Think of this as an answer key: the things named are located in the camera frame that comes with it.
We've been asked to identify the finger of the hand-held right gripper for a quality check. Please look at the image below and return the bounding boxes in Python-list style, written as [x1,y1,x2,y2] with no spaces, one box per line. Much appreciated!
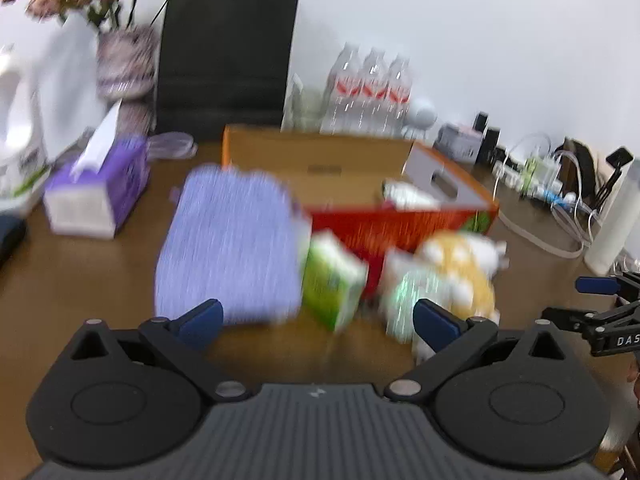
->
[575,271,640,306]
[541,306,603,335]

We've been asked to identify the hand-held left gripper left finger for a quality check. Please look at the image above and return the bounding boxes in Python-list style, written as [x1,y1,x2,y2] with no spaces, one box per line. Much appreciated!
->
[70,299,248,403]

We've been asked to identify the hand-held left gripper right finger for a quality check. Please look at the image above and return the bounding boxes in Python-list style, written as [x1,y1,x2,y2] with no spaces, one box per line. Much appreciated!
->
[385,299,568,403]

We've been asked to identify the glittery clear packet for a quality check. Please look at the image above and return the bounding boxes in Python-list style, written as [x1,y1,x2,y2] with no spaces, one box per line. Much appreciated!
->
[379,250,451,346]

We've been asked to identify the yellow white-dotted plush toy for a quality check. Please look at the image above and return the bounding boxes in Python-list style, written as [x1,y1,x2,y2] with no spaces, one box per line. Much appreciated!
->
[415,230,508,326]

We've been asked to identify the purple knitted cloth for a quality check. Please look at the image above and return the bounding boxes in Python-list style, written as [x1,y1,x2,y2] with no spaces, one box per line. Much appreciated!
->
[154,164,313,328]

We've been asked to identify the red cardboard box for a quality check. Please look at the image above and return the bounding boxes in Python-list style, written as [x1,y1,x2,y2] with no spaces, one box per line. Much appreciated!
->
[221,124,501,301]

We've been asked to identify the green carton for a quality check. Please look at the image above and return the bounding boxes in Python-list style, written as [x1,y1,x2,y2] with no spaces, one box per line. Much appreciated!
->
[300,230,370,332]

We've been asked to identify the clear glass container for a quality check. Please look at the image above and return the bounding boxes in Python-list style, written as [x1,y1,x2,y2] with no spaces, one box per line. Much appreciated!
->
[282,72,326,133]

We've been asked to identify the white paper roll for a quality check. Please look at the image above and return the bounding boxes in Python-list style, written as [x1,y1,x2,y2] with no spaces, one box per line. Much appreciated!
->
[584,160,640,276]

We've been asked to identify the black curved object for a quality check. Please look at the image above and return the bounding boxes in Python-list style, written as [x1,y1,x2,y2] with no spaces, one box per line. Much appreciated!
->
[562,137,598,196]

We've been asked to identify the black phone stand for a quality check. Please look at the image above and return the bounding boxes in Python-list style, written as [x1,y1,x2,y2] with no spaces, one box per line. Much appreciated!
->
[592,146,636,201]

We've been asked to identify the white power strip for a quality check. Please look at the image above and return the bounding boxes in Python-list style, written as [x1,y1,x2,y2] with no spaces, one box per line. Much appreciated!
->
[492,157,561,196]

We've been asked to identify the purple tissue box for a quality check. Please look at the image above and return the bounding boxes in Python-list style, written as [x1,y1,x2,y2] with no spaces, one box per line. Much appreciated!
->
[42,100,151,240]

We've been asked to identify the clear plastic lid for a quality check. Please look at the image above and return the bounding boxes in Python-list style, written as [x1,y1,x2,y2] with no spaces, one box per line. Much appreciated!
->
[147,131,198,160]

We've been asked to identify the tall black box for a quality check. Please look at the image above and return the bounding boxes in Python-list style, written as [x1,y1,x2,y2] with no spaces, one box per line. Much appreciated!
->
[480,127,502,166]

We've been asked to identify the small printed tin box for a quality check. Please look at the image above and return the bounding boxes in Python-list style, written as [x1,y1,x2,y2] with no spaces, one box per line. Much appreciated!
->
[437,122,483,161]

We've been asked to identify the dark blue object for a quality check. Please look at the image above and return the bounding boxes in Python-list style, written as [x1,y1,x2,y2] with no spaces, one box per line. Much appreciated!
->
[0,215,28,266]

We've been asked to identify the white robot speaker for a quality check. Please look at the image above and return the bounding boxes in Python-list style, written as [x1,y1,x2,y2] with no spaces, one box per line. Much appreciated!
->
[402,97,438,141]

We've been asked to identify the clear water bottle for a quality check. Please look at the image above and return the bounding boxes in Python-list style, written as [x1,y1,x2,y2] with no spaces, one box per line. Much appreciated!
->
[357,47,390,136]
[322,42,362,133]
[382,52,413,138]

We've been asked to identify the black paper bag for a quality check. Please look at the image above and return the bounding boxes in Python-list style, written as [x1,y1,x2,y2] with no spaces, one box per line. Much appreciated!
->
[154,0,302,143]

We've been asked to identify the white detergent jug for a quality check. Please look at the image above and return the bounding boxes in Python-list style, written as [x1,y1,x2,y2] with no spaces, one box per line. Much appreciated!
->
[0,12,110,211]

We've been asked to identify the patterned vase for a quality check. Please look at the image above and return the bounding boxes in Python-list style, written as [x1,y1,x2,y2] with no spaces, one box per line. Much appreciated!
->
[95,25,158,133]

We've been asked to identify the white cable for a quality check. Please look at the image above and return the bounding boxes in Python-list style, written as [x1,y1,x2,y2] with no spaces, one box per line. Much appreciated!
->
[492,132,596,261]

